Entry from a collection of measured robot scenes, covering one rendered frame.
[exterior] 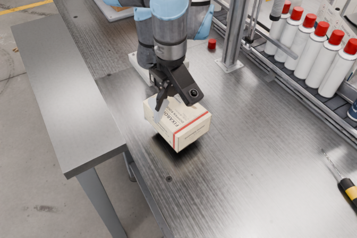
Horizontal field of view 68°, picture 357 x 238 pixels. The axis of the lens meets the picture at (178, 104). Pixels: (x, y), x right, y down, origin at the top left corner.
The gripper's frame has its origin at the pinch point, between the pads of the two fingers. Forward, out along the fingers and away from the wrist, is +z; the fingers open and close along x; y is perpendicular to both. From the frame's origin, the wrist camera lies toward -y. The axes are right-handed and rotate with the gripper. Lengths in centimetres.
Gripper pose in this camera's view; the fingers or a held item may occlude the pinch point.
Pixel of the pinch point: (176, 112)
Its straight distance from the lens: 76.0
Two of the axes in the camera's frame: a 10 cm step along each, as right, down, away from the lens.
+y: -6.3, -5.7, 5.2
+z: 0.0, 6.7, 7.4
